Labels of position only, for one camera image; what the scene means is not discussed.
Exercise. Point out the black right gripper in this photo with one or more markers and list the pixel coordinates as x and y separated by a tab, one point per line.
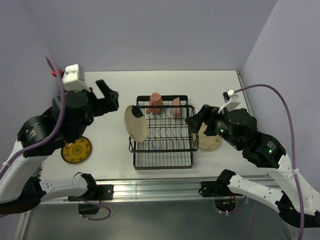
193	121

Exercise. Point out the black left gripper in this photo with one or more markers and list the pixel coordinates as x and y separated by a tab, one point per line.
109	103

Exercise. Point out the cream plate small motifs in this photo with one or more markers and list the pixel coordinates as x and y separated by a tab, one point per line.
208	143

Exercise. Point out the cream plate green brushstroke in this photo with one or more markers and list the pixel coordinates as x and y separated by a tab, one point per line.
135	123

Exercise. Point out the pink floral mug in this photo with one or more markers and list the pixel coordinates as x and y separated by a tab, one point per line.
156	102

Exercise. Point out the yellow patterned plate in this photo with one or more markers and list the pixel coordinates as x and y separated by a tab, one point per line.
77	152

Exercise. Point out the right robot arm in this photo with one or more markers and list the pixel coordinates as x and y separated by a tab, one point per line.
238	128

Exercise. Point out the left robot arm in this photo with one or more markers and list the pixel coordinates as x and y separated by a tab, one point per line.
63	123

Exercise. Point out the pink floral small bowl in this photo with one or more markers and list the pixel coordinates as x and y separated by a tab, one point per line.
176	110

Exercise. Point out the black wire dish rack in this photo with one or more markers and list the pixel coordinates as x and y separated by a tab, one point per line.
169	144

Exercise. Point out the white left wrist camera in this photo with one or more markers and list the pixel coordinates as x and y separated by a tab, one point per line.
74	78

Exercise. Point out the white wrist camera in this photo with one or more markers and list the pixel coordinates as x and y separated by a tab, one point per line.
74	78
231	101

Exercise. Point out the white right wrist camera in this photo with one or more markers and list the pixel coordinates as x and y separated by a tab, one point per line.
231	101

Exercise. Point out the aluminium mounting rail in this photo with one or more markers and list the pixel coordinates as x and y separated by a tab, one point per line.
150	190

